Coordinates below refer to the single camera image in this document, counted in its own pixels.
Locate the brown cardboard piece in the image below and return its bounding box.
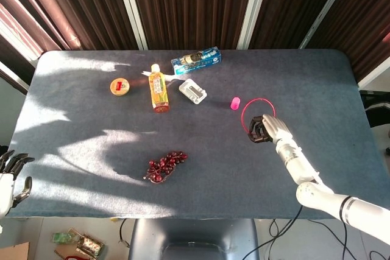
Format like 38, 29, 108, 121
0, 241, 30, 260

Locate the round orange tin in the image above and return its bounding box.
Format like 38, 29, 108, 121
109, 77, 131, 97

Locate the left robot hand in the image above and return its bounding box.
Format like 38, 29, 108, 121
0, 149, 35, 220

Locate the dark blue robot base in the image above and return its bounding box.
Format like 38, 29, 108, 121
129, 219, 260, 260

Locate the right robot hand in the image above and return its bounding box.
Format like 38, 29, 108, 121
248, 113, 293, 147

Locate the brown pleated curtain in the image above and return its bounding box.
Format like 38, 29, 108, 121
0, 0, 140, 60
127, 0, 257, 51
248, 0, 348, 50
306, 0, 390, 83

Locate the blue felt table cover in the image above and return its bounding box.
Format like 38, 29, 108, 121
5, 48, 390, 221

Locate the colourful snack packet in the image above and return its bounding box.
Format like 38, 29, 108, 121
75, 233, 105, 258

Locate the black metal stand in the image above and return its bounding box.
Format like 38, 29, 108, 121
359, 89, 390, 130

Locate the white battery charger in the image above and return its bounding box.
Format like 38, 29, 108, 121
178, 78, 208, 105

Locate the dark red grape bunch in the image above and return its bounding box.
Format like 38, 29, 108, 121
143, 150, 188, 184

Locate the blue cookie box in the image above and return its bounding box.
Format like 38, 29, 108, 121
170, 46, 222, 76

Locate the black cable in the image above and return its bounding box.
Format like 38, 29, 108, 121
242, 205, 304, 260
119, 219, 131, 248
342, 219, 351, 260

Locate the green snack packet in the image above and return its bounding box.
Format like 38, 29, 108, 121
51, 231, 80, 245

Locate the orange juice bottle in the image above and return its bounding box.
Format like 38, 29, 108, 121
148, 63, 170, 114

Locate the thin red ring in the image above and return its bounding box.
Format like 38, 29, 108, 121
240, 97, 277, 135

